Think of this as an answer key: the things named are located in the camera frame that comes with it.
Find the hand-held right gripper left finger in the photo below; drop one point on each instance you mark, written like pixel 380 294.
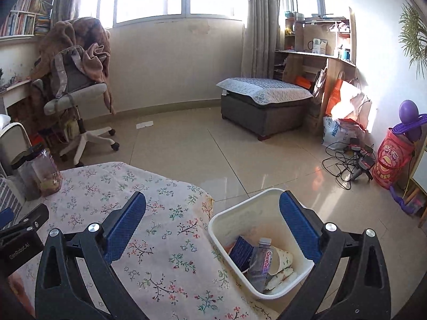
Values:
pixel 125 230

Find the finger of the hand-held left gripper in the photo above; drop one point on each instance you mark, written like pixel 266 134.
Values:
pixel 30 218
pixel 6 216

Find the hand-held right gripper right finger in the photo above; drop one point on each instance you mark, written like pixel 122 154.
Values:
pixel 300 226

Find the white green-print paper cup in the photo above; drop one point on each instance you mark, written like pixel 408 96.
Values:
pixel 283 260

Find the clear plastic bottle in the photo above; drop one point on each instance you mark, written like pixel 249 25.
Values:
pixel 262 263

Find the white plastic waste bin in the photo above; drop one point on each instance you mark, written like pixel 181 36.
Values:
pixel 247 213

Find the blue milk carton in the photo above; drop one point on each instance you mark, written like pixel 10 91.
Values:
pixel 242 251

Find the striped blanket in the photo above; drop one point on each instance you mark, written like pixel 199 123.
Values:
pixel 6 193

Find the dark-filled clear jar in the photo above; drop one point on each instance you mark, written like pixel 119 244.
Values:
pixel 23 180

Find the snack-filled clear jar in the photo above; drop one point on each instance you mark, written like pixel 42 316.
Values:
pixel 46 170

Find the white framed mesh chair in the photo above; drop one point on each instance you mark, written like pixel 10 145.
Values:
pixel 11 143

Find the white paper sheet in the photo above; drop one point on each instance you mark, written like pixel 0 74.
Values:
pixel 144 125

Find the red printed bag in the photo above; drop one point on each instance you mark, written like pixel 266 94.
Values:
pixel 392 160

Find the dark grey ottoman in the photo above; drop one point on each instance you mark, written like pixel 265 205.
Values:
pixel 260 115

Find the white grey office chair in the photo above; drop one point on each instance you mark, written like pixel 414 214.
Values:
pixel 76 98

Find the wooden framed white board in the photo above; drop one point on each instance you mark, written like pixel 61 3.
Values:
pixel 420 170

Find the orange bag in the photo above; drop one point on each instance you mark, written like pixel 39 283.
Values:
pixel 335 96

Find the quilted light cover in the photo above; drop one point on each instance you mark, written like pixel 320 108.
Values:
pixel 267 88

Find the grey backpack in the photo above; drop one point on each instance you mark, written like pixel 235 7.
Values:
pixel 71 70

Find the purple ball toy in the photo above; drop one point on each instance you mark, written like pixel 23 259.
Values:
pixel 410 116

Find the wooden shelf desk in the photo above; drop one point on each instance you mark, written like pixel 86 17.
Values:
pixel 320 60

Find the white desktop device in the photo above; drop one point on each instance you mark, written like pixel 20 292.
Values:
pixel 318 45

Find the brown blanket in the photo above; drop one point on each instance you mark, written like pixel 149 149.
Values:
pixel 76 36

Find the white bookshelf with books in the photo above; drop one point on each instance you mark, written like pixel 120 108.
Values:
pixel 23 16

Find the green potted plant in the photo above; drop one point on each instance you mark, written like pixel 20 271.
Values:
pixel 413 36

